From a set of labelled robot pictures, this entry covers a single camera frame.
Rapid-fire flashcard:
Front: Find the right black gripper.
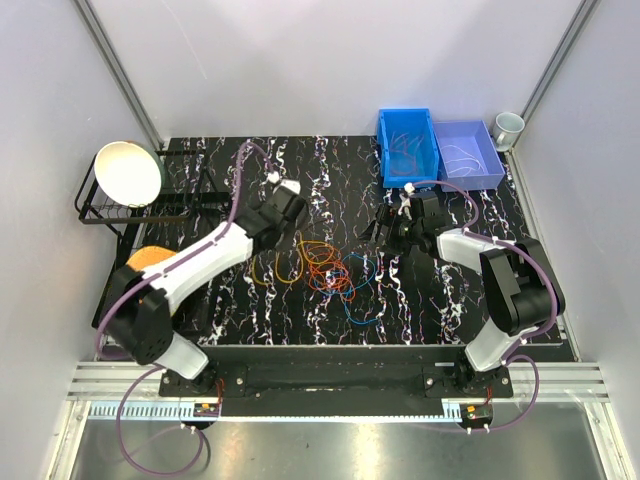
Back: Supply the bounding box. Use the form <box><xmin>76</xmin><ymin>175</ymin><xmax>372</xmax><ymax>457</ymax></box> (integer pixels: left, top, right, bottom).
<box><xmin>356</xmin><ymin>204</ymin><xmax>422</xmax><ymax>258</ymax></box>

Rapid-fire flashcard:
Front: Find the yellow cable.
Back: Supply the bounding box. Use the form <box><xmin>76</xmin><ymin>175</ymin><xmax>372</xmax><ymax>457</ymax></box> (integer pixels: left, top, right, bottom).
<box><xmin>251</xmin><ymin>238</ymin><xmax>337</xmax><ymax>285</ymax></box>

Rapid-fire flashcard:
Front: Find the red cable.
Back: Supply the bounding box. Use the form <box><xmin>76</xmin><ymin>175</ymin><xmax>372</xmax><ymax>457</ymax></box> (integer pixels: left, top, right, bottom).
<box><xmin>388</xmin><ymin>130</ymin><xmax>427</xmax><ymax>177</ymax></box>

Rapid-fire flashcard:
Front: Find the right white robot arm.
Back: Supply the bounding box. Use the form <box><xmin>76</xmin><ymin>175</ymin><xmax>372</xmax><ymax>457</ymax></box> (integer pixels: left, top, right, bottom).
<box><xmin>358</xmin><ymin>197</ymin><xmax>566</xmax><ymax>397</ymax></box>

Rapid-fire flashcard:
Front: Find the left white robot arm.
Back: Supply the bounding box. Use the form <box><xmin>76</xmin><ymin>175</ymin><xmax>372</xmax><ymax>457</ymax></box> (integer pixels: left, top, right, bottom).
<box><xmin>97</xmin><ymin>180</ymin><xmax>308</xmax><ymax>396</ymax></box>

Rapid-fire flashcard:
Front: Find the blue plastic bin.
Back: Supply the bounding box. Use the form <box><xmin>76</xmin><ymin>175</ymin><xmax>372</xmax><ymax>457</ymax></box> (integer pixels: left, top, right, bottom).
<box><xmin>376</xmin><ymin>108</ymin><xmax>440</xmax><ymax>189</ymax></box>

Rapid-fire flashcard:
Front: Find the lavender plastic tray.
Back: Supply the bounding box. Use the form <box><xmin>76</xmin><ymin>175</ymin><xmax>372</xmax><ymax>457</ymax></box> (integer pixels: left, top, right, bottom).
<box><xmin>433</xmin><ymin>120</ymin><xmax>505</xmax><ymax>191</ymax></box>

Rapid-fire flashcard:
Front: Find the orange woven basket tray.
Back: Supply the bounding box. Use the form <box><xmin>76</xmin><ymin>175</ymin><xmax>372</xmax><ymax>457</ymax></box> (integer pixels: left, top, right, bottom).
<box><xmin>124</xmin><ymin>245</ymin><xmax>177</xmax><ymax>321</ymax></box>

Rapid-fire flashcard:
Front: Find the white round bowl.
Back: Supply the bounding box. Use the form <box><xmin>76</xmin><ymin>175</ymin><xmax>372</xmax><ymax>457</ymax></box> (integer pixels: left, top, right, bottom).
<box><xmin>93</xmin><ymin>141</ymin><xmax>166</xmax><ymax>207</ymax></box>

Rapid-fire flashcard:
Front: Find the white ceramic mug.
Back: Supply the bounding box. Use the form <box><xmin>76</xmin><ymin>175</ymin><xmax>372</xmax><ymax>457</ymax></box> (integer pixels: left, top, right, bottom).
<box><xmin>492</xmin><ymin>112</ymin><xmax>526</xmax><ymax>152</ymax></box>

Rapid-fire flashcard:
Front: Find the blue cable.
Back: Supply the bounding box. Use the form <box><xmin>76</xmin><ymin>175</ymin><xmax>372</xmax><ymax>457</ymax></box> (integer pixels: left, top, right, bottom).
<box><xmin>319</xmin><ymin>251</ymin><xmax>386</xmax><ymax>327</ymax></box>

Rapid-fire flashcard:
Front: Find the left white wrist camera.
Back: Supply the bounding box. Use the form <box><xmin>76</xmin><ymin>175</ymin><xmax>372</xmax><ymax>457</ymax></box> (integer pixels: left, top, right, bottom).
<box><xmin>267</xmin><ymin>171</ymin><xmax>301</xmax><ymax>195</ymax></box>

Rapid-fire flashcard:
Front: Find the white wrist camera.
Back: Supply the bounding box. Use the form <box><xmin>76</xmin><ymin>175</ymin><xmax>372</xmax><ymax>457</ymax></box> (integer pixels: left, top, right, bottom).
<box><xmin>404</xmin><ymin>182</ymin><xmax>416</xmax><ymax>199</ymax></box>
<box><xmin>267</xmin><ymin>171</ymin><xmax>301</xmax><ymax>195</ymax></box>

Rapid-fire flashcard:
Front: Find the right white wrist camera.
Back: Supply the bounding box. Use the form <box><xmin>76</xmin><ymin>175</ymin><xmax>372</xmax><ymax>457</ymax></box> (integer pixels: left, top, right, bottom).
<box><xmin>404</xmin><ymin>182</ymin><xmax>416</xmax><ymax>199</ymax></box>

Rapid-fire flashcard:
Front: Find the black wire dish rack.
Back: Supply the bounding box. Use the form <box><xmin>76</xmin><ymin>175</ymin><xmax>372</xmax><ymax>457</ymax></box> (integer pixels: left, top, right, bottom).
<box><xmin>74</xmin><ymin>147</ymin><xmax>231</xmax><ymax>251</ymax></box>

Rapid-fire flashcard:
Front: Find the right purple robot hose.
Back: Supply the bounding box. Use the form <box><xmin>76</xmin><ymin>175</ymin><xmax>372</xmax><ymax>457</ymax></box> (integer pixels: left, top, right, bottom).
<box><xmin>412</xmin><ymin>179</ymin><xmax>567</xmax><ymax>434</ymax></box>

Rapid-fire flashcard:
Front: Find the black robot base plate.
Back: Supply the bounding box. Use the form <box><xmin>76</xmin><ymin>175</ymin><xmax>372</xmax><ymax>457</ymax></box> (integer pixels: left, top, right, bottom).
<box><xmin>159</xmin><ymin>345</ymin><xmax>513</xmax><ymax>420</ymax></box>

